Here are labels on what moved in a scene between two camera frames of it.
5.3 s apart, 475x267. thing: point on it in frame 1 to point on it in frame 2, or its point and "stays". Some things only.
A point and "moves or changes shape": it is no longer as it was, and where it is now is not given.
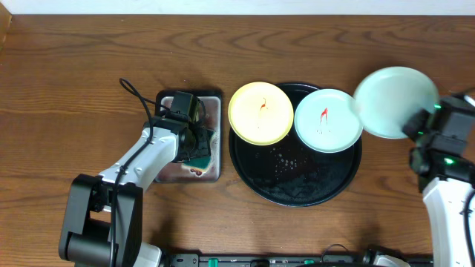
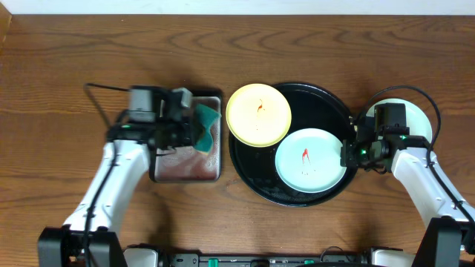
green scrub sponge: x=200 y=163 to x=204 y=117
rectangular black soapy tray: x=212 y=101 stays
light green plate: x=385 y=99 moves or changes shape
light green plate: x=328 y=120 to x=309 y=160
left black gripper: x=202 y=143 to x=187 y=124
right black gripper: x=410 y=124 to x=348 y=158
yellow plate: x=260 y=113 stays
